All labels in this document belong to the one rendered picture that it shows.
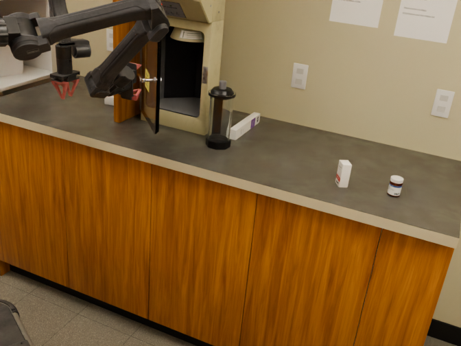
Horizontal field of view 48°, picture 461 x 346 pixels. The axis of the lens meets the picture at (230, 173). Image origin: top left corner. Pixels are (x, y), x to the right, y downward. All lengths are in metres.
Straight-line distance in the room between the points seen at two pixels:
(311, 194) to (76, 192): 1.07
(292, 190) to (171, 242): 0.62
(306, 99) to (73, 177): 1.11
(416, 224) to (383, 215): 0.11
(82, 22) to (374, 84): 1.34
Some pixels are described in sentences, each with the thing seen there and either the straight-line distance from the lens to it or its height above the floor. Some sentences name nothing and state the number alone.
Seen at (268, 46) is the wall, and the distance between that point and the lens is 2.48.
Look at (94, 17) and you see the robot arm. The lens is 1.52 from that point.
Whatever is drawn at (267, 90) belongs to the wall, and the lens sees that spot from 2.52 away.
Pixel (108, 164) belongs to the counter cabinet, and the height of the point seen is 0.83.
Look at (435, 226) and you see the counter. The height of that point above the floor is 0.94.
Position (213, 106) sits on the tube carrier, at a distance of 2.04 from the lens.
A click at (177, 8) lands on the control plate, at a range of 2.08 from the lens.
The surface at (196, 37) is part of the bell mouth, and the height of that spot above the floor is 1.34.
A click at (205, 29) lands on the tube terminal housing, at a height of 1.38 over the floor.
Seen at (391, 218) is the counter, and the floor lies 0.94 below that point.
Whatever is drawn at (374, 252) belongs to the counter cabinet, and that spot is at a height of 0.78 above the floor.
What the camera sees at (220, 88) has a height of 1.18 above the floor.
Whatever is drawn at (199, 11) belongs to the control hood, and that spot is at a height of 1.46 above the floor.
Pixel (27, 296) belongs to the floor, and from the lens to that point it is 2.85.
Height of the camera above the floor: 1.74
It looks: 25 degrees down
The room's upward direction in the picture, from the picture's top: 5 degrees clockwise
